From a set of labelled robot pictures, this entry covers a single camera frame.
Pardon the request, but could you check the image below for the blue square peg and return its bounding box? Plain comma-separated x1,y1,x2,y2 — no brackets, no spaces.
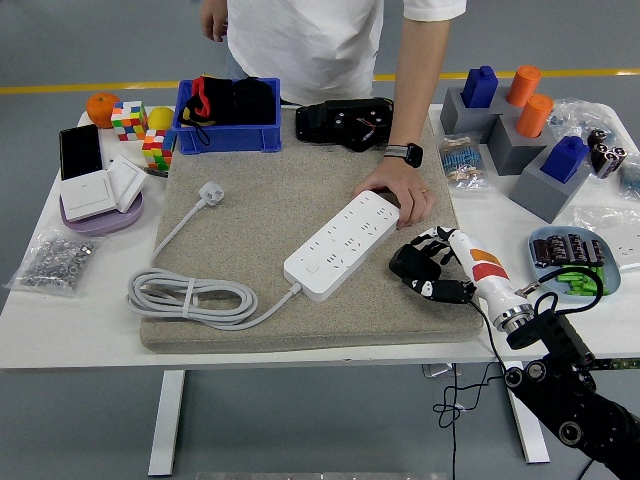
539,135,591,185
460,65,500,110

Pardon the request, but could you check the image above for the black plastic device housing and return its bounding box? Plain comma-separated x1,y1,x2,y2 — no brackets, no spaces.
294,97,395,153

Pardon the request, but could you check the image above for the grey-brown mat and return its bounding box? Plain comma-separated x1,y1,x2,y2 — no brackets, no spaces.
139,104,485,355

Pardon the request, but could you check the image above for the colourful puzzle cube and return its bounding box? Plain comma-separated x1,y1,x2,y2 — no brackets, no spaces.
110,100,150,142
141,128,177,172

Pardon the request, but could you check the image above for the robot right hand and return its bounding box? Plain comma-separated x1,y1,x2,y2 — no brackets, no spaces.
402,225,522,322

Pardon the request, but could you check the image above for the bundle of black capacitors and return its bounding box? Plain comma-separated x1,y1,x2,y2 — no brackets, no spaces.
586,128,629,180

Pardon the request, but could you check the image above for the clear bag of resistors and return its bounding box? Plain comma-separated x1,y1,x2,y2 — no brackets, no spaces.
437,130,495,192

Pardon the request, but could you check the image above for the purple tray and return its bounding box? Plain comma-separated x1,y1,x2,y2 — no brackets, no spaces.
58,192,146,237

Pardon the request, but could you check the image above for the black wrist watch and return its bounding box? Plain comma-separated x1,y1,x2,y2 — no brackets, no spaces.
383,142,425,169

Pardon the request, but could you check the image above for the grey peg block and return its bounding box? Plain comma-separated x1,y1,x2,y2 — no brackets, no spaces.
487,113,556,177
439,85,516,137
508,154,594,225

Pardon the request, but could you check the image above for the row of dark capacitors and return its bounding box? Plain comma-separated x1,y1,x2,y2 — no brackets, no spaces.
531,233,606,270

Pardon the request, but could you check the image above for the black smartphone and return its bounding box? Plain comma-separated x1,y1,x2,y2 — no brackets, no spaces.
59,123,105,182

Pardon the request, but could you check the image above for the light blue plate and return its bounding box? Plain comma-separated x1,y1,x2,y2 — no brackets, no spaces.
528,225,623,306

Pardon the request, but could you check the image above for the clear bag of metal nuts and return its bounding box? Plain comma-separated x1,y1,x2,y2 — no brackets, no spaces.
3,228,104,299

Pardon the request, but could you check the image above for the black fabric bundle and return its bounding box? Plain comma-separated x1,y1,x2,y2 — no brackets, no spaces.
219,75,277,126

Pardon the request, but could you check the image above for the small white wall switch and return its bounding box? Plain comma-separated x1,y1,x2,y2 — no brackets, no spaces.
106,153,149,214

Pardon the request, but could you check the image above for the large white wall switch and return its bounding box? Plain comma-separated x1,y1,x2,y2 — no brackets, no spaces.
59,168,117,223

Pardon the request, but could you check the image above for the orange cylinder peg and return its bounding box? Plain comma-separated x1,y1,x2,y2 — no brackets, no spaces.
515,93,556,140
506,64,543,108

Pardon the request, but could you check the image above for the white power strip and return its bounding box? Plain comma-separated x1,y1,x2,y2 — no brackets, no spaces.
283,189,403,303

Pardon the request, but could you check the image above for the black red yellow glove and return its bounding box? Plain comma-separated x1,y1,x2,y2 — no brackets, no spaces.
178,74,224,147

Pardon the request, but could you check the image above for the person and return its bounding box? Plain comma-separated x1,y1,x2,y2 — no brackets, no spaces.
225,0,469,106

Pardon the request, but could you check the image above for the pile of green batteries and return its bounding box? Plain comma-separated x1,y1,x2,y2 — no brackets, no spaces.
549,263,612,297

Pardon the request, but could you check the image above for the blue plastic bin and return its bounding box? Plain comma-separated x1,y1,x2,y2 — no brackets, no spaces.
171,77,283,155

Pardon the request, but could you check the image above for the person's left hand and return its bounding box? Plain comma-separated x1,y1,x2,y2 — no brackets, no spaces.
351,158,437,230

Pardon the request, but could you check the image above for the person's right hand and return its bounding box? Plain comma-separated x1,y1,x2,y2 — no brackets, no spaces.
199,5,229,44

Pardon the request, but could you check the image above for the yellow lemon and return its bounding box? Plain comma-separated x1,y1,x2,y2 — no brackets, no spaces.
147,106,176,132

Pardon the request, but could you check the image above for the grey power cord with plug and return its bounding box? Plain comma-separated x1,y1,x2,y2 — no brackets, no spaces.
126,180,304,332

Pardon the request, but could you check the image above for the white table leg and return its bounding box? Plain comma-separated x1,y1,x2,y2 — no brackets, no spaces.
504,362,551,465
147,369,187,477

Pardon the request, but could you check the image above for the orange fruit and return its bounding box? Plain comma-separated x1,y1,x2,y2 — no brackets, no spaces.
85,92,121,130

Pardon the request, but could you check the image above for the clear bag of blue parts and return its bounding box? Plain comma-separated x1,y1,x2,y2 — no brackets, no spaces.
617,149,640,201
547,97,624,146

